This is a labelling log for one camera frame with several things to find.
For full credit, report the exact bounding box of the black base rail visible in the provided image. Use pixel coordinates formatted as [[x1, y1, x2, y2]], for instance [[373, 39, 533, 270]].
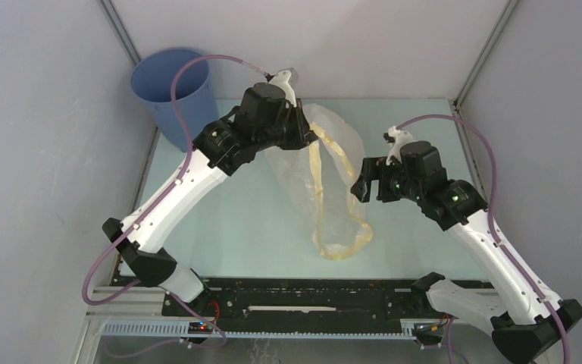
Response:
[[189, 278, 445, 334]]

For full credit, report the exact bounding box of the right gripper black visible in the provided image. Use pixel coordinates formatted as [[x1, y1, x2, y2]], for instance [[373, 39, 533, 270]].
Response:
[[350, 156, 423, 203]]

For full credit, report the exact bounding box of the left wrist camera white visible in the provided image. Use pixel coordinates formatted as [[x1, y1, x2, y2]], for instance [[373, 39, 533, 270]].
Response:
[[268, 67, 299, 108]]

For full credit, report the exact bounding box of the left corner metal profile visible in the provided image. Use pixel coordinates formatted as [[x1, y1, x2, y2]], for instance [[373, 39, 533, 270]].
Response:
[[97, 0, 142, 66]]

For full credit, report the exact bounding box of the translucent yellowish trash bag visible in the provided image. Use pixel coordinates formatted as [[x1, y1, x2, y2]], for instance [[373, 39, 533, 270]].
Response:
[[264, 104, 374, 260]]

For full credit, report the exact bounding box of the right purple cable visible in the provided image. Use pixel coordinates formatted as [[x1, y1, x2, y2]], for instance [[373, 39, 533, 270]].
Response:
[[396, 114, 573, 364]]

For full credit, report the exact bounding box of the small electronics board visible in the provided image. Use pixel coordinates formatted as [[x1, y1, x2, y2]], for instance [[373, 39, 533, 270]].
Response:
[[187, 322, 214, 334]]

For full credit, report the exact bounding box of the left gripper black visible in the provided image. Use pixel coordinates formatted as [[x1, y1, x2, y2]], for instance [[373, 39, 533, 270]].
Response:
[[255, 98, 318, 151]]

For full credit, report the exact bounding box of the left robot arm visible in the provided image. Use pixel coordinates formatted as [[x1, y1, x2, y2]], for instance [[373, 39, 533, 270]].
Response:
[[102, 80, 317, 316]]

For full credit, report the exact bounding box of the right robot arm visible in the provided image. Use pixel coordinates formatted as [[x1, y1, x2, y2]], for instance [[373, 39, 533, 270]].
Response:
[[351, 141, 582, 363]]

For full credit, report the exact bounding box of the right corner metal profile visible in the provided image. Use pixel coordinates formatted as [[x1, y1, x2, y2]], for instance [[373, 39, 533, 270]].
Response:
[[453, 0, 522, 110]]

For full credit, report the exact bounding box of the blue plastic trash bin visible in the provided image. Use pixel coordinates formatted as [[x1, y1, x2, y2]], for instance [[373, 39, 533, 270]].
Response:
[[130, 48, 219, 152]]

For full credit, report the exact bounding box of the white cable duct strip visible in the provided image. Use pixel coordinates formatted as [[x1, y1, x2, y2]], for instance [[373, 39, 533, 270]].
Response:
[[100, 320, 425, 340]]

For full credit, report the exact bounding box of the corner metal profile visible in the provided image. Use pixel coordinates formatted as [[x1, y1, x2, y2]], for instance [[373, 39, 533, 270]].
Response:
[[97, 0, 142, 66], [453, 0, 522, 110]]

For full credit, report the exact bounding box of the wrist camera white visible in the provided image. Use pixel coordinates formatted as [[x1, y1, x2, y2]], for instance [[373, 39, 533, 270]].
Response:
[[268, 67, 299, 108], [383, 126, 415, 166]]

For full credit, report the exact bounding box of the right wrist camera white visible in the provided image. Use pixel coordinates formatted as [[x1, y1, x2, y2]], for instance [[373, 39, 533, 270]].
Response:
[[383, 126, 415, 166]]

